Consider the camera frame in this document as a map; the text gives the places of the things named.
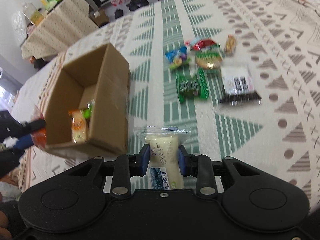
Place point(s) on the white bread packet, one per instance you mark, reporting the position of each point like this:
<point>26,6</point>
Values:
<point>162,146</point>

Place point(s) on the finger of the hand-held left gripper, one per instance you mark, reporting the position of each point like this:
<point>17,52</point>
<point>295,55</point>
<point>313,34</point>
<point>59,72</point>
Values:
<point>33,126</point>
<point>23,142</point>

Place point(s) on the green tissue pack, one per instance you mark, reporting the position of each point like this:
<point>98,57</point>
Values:
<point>55,2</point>

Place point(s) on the clear cooking oil bottle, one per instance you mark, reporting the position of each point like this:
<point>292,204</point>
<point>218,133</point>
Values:
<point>33,13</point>

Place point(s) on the red candy packet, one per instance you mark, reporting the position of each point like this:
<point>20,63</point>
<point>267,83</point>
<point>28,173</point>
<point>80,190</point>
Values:
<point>203,44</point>

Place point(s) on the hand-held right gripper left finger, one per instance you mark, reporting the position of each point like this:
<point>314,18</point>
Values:
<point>145,160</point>

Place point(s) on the side table with dotted cloth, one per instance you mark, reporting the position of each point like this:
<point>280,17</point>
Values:
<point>60,27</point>

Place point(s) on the white bubble wrap panel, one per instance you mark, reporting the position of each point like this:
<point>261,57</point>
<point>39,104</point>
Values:
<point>19,28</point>

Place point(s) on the white bed sheet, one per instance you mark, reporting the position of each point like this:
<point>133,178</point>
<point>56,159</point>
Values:
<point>27,95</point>

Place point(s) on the brown cardboard box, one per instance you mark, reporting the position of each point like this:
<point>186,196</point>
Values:
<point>112,92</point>

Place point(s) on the person's left hand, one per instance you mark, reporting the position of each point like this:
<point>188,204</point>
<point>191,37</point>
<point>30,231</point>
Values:
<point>3,223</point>

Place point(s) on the long orange cracker packet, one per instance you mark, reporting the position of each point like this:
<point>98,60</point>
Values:
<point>78,127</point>

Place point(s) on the dark green snack packet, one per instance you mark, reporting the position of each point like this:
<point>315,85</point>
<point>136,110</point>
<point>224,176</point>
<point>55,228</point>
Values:
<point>191,86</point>

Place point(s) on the small open cardboard box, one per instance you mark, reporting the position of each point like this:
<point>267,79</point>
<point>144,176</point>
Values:
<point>100,18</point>

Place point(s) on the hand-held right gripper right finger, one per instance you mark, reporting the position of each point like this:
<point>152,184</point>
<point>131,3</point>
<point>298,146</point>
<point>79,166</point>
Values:
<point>182,161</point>

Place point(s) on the black white snack packet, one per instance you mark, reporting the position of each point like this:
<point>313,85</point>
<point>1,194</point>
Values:
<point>237,85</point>

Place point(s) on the small brown pastry packet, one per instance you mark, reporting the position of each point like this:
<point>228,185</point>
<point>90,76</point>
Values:
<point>230,45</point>

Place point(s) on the blue yellow snack packet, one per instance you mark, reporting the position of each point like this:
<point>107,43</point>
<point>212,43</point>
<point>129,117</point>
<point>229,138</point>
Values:
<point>176,57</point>

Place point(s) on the green biscuit packet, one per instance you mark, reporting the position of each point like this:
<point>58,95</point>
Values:
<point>208,59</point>

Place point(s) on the orange red snack packet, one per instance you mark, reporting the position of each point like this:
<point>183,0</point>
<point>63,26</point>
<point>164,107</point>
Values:
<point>40,137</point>

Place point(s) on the black slipper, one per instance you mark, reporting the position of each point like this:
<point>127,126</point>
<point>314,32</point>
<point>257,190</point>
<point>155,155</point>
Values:
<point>132,5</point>
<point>119,13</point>
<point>143,2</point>

